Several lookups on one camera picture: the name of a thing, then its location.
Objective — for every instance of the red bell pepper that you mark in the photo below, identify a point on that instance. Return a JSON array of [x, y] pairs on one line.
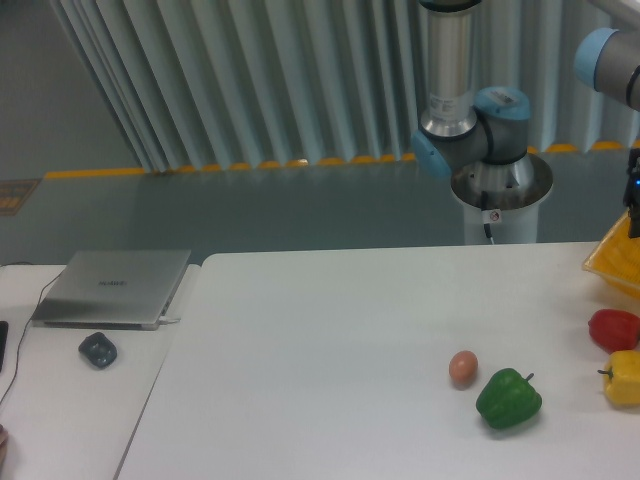
[[614, 330]]

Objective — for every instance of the person's hand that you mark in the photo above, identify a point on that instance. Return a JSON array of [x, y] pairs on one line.
[[4, 439]]

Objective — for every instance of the silver closed laptop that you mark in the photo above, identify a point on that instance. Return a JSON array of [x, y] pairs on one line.
[[117, 289]]

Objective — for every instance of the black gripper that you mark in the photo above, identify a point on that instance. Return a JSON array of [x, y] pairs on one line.
[[631, 193]]

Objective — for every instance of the white folding partition screen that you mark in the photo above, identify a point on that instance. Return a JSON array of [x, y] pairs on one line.
[[212, 84]]

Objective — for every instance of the brown egg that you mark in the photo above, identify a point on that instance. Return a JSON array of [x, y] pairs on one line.
[[463, 368]]

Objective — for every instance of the black phone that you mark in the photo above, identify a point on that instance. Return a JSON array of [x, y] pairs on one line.
[[4, 330]]

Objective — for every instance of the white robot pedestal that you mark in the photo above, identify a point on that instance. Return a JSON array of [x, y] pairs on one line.
[[500, 220]]

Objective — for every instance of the yellow plastic basket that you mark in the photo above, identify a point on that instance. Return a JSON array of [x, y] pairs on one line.
[[616, 258]]

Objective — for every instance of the yellow bell pepper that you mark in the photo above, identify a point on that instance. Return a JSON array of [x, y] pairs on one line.
[[621, 378]]

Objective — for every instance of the green bell pepper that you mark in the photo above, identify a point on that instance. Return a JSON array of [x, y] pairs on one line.
[[508, 399]]

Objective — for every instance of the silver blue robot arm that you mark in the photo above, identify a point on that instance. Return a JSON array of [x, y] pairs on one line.
[[477, 139]]

